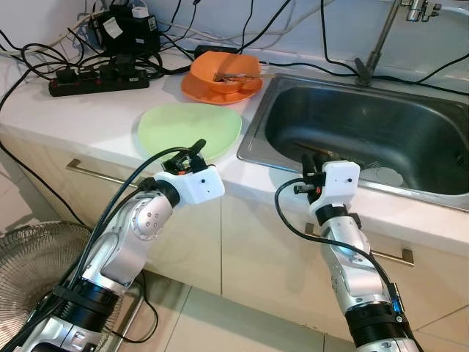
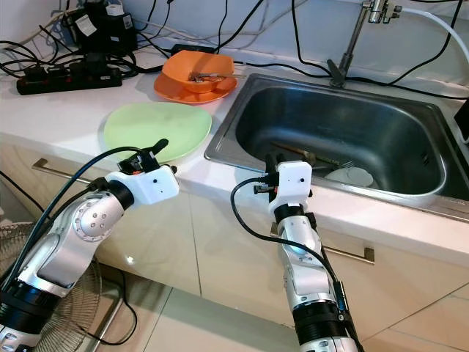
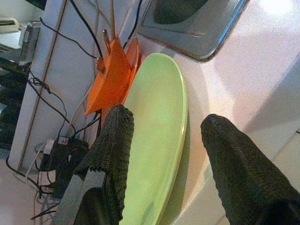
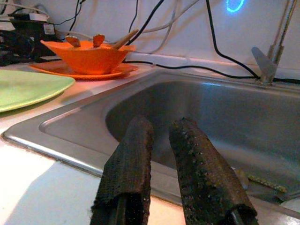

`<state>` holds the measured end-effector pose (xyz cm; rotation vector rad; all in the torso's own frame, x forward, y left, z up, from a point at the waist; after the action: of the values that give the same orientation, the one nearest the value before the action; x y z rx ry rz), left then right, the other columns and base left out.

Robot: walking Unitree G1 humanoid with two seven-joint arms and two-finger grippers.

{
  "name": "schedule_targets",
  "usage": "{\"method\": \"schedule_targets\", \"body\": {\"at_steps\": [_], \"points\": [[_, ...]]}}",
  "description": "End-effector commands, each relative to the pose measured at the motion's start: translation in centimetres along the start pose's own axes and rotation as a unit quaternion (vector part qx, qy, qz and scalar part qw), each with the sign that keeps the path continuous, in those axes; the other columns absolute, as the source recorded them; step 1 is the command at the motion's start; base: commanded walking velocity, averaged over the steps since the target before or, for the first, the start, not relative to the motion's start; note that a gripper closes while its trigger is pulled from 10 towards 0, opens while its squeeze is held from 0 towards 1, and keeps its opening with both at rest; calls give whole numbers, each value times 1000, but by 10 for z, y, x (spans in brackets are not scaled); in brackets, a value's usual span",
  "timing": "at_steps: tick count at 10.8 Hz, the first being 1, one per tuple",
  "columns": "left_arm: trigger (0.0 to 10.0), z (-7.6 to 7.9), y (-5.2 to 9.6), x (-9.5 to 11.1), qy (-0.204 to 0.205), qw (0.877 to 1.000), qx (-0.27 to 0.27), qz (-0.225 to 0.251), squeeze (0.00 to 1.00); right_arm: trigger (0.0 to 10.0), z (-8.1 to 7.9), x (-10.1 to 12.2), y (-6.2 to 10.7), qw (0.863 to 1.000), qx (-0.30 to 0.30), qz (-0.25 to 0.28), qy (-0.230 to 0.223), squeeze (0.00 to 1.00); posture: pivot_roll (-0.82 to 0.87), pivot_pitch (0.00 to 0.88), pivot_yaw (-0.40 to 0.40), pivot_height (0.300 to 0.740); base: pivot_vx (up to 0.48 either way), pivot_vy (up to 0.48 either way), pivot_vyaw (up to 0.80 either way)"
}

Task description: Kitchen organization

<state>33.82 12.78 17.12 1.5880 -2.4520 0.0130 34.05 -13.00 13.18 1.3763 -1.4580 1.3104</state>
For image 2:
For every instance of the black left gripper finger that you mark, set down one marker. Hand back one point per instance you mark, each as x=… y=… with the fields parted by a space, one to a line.
x=136 y=157
x=160 y=148

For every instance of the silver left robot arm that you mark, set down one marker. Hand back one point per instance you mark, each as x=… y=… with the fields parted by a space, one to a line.
x=91 y=224

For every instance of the black power strip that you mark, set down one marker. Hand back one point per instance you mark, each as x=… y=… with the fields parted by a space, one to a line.
x=66 y=81

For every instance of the dark brown chopstick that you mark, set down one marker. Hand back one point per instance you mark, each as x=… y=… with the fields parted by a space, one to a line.
x=297 y=152

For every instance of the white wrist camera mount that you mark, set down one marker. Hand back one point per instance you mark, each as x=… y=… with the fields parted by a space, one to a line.
x=293 y=182
x=150 y=187

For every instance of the silver faucet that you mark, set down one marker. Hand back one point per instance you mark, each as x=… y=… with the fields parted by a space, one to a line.
x=337 y=72

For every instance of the metal floor fan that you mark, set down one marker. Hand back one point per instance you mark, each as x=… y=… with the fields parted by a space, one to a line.
x=84 y=308

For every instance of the stainless steel sink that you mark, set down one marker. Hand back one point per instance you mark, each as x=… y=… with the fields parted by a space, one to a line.
x=308 y=117

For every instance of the orange plate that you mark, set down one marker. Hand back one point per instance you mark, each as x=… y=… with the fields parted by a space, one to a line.
x=190 y=99

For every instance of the black power adapter box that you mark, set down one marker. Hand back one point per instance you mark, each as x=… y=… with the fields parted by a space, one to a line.
x=110 y=37

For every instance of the green plate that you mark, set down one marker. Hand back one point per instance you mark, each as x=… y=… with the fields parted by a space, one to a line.
x=154 y=125

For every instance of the black power brick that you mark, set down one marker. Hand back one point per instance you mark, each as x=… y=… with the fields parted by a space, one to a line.
x=193 y=50

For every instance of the white bowl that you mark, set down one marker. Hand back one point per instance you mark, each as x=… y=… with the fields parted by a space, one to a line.
x=352 y=177

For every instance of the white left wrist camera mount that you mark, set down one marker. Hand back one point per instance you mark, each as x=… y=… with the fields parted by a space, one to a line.
x=150 y=187

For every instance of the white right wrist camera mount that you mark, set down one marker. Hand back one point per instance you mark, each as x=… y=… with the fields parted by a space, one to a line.
x=293 y=182

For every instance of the cream sink cabinet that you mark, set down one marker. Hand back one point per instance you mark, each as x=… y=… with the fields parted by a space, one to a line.
x=227 y=249

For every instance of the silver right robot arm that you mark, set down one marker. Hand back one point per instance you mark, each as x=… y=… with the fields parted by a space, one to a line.
x=300 y=253

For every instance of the orange bowl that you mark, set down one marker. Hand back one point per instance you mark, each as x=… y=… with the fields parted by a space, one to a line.
x=179 y=66

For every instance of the light wooden chopstick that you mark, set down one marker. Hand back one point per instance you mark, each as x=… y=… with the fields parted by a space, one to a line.
x=205 y=78
x=223 y=74

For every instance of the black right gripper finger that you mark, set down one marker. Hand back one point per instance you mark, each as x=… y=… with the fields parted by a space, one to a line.
x=272 y=162

